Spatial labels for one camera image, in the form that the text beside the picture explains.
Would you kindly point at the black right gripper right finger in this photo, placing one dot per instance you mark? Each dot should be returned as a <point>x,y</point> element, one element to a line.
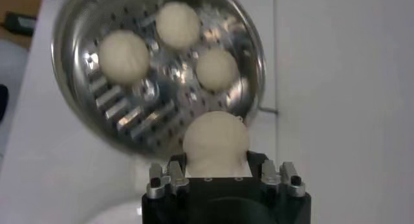
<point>275,175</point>

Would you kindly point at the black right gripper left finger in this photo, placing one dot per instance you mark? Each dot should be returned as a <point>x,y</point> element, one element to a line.
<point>171,176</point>

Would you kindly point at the white steamed baozi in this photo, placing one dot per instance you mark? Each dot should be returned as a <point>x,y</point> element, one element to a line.
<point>124,57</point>
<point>215,138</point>
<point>216,69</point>
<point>177,24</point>

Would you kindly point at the perforated steel steamer basket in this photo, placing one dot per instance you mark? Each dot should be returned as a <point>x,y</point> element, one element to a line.
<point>142,94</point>

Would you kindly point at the black rectangular box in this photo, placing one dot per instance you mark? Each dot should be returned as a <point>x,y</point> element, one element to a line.
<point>19,23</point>

